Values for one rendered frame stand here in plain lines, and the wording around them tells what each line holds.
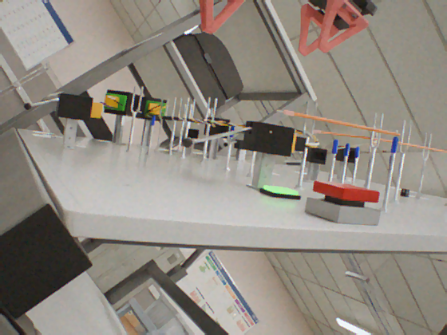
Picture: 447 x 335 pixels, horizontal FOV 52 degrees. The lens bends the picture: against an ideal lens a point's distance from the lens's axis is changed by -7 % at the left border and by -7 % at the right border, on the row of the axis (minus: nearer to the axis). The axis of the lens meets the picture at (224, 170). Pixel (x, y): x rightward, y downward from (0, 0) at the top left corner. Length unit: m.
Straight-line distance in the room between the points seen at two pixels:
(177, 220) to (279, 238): 0.09
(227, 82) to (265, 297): 7.90
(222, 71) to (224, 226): 1.46
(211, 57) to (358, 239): 1.41
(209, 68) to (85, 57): 6.70
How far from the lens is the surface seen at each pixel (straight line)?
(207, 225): 0.36
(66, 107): 0.90
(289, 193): 0.61
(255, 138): 0.65
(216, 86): 1.79
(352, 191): 0.47
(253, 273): 9.26
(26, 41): 8.41
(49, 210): 0.33
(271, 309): 9.63
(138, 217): 0.34
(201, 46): 1.77
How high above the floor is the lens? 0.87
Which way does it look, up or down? 17 degrees up
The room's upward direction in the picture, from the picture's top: 55 degrees clockwise
